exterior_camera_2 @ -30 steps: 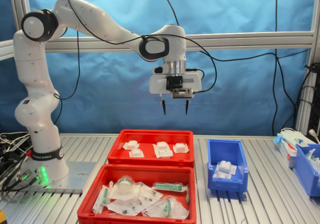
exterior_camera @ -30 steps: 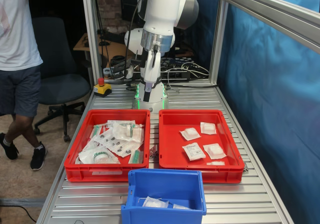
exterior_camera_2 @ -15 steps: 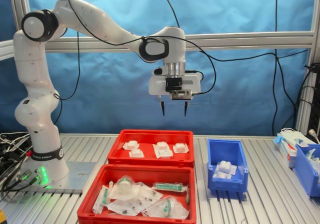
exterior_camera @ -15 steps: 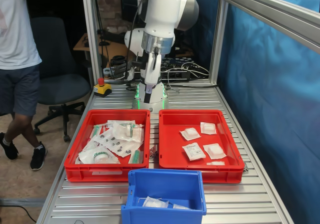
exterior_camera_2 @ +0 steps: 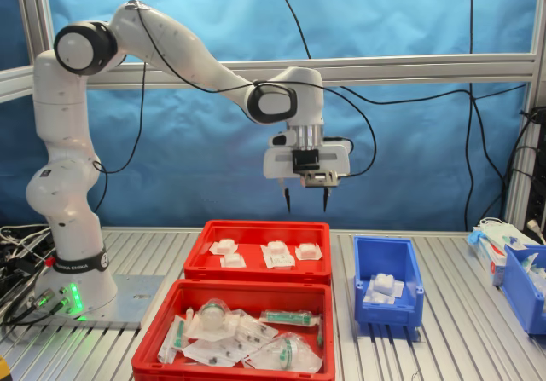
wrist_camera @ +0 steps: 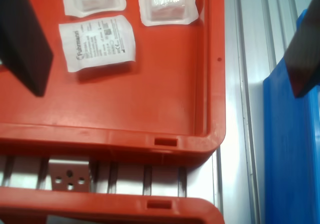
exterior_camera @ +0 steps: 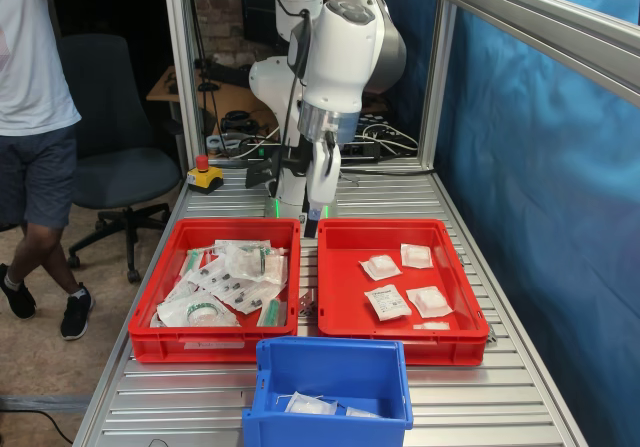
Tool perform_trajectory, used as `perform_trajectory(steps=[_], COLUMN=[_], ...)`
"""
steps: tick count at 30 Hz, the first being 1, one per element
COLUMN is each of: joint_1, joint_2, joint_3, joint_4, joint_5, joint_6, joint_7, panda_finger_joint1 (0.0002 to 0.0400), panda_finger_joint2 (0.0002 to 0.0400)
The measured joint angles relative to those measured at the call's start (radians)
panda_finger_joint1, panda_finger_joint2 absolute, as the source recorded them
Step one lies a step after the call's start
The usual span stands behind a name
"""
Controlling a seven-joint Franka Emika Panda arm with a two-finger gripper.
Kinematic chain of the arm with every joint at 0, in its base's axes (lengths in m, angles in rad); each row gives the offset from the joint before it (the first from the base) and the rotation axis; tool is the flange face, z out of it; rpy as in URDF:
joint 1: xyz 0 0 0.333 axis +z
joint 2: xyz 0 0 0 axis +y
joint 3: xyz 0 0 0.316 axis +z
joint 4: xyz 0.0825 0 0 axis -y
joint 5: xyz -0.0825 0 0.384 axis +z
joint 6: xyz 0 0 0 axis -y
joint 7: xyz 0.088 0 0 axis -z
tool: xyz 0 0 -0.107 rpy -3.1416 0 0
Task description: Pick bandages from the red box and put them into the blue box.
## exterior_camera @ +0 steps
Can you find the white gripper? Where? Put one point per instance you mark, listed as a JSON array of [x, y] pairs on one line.
[[322, 177]]

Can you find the printed bandage packet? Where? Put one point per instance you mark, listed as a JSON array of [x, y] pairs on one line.
[[387, 303]]

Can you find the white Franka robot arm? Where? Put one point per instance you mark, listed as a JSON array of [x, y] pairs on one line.
[[340, 57]]

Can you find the yellow emergency stop box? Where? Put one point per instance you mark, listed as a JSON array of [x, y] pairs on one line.
[[205, 179]]

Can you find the flat clear plastic packet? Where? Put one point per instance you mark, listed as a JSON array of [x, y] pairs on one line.
[[242, 244]]

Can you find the clear packet with green-ringed mask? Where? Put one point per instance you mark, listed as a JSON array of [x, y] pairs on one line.
[[250, 264], [200, 312]]

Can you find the white bandage in clear wrap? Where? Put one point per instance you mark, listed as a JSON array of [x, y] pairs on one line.
[[362, 413], [416, 255], [381, 267], [307, 406], [429, 301]]

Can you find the packaged green syringe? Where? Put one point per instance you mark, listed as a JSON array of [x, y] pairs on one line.
[[272, 312], [192, 263]]

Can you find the clear packet with black parts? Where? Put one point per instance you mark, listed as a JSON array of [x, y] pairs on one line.
[[217, 277], [245, 297]]

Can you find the grey tape roll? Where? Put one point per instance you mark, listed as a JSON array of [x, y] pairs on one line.
[[215, 143]]

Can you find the blue open-front storage bin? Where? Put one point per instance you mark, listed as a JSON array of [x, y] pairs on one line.
[[325, 367]]

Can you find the white paper label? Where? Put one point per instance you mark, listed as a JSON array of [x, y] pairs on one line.
[[212, 344]]

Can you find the red plastic crate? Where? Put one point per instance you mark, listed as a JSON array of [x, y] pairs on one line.
[[400, 352]]

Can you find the red crate with white label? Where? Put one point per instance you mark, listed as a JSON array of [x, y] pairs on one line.
[[165, 347]]

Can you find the dark office chair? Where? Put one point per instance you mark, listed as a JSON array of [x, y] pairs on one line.
[[125, 167]]

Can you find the wooden desk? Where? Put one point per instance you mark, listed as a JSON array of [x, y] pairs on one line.
[[162, 89]]

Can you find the black monitor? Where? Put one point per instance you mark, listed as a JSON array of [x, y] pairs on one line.
[[260, 22]]

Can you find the blue backdrop sheet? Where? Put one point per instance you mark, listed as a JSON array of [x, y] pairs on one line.
[[550, 217]]

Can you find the black sneaker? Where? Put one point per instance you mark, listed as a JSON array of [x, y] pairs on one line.
[[20, 302], [75, 317]]

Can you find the person in white t-shirt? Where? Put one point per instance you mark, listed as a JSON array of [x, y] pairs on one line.
[[30, 67]]

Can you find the metal angle bracket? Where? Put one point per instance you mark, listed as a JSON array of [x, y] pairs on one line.
[[307, 307]]

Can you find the aluminium frame corner post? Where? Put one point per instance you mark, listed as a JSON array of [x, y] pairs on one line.
[[439, 67]]

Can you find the long aluminium frame beam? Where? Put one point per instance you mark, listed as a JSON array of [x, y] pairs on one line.
[[550, 22]]

